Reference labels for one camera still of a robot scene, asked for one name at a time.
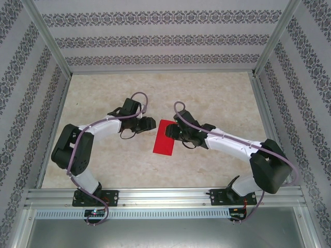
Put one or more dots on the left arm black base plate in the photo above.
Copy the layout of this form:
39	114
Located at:
113	197

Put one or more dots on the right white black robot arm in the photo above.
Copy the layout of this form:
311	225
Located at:
269	168

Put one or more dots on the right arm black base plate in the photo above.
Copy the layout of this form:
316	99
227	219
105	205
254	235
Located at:
216	197

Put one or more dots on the grey sheet metal panel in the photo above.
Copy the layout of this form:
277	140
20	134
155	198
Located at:
165	235

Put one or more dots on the aluminium mounting rail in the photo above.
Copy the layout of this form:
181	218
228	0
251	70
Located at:
165	196

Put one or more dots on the aluminium frame post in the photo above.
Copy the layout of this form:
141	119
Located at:
278	38
49	38

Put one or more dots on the aluminium frame cross beam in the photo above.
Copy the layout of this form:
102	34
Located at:
163	71

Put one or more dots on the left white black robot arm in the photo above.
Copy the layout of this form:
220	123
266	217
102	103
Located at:
72	149

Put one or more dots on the red paper sheet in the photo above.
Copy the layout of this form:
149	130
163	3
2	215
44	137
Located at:
163	144

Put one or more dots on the aluminium table side rail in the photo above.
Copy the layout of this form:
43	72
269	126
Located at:
269	116
55	129

